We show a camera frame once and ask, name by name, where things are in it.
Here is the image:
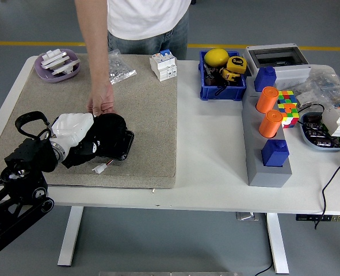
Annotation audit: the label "purple bowl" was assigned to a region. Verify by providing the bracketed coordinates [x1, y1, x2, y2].
[33, 48, 81, 83]

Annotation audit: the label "black electronic components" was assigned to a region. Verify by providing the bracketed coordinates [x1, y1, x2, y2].
[304, 114, 334, 147]

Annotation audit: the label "orange cylinder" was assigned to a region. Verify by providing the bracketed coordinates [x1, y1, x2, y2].
[255, 86, 280, 114]
[258, 109, 284, 139]

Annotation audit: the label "white connector with wires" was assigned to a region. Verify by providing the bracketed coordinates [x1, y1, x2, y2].
[91, 160, 114, 174]

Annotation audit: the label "clear bags of components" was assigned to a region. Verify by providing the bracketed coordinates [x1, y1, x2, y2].
[296, 66, 340, 112]

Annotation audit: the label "colourful puzzle cube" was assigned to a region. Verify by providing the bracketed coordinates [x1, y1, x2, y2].
[277, 90, 300, 129]

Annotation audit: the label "blue plastic bin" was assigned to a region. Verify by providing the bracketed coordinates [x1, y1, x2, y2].
[198, 49, 247, 102]

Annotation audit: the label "yellow tape measure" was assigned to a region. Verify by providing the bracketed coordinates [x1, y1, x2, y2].
[226, 55, 248, 74]

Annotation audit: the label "black table control panel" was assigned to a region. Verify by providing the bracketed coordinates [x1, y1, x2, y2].
[295, 214, 340, 223]

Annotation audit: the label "blue block with knob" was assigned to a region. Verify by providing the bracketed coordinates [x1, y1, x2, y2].
[253, 66, 278, 93]
[261, 139, 291, 168]

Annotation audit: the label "clear bag of screws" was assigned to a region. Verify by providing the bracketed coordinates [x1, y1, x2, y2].
[108, 48, 137, 85]

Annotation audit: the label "white circuit breaker blue switch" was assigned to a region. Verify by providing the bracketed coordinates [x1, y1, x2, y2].
[149, 48, 178, 83]

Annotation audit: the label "person's right hand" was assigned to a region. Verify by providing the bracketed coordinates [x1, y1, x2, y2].
[86, 81, 116, 116]

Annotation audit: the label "brown part in bin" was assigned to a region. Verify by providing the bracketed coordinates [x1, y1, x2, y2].
[204, 63, 221, 86]

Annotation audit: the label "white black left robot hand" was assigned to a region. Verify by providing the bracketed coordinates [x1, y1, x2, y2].
[50, 112, 105, 170]

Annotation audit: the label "black floor cable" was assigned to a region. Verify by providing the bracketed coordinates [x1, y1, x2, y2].
[253, 262, 274, 276]

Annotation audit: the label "person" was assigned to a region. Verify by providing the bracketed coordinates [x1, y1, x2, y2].
[74, 0, 192, 116]

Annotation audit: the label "blue-grey bowl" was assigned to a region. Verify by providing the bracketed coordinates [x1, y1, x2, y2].
[299, 112, 340, 152]

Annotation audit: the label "silver bracket under table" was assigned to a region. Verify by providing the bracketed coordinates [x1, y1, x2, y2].
[235, 212, 260, 221]

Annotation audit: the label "grey block holder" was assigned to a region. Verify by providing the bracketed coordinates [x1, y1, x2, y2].
[241, 86, 293, 188]

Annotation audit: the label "black glossy panel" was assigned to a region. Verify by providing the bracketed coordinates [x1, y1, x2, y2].
[96, 129, 135, 162]

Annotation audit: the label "yellow ball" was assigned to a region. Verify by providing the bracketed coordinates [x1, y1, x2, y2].
[204, 48, 230, 67]

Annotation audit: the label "white table leg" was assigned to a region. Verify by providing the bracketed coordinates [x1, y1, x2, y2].
[266, 213, 291, 274]
[56, 206, 84, 267]

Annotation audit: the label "yellow black tool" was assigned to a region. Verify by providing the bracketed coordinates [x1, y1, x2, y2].
[219, 67, 242, 84]

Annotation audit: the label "grey-brown mat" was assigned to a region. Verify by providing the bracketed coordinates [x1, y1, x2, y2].
[0, 53, 178, 190]

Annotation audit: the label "grey enclosure box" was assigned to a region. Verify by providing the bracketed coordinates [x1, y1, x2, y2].
[242, 43, 312, 89]

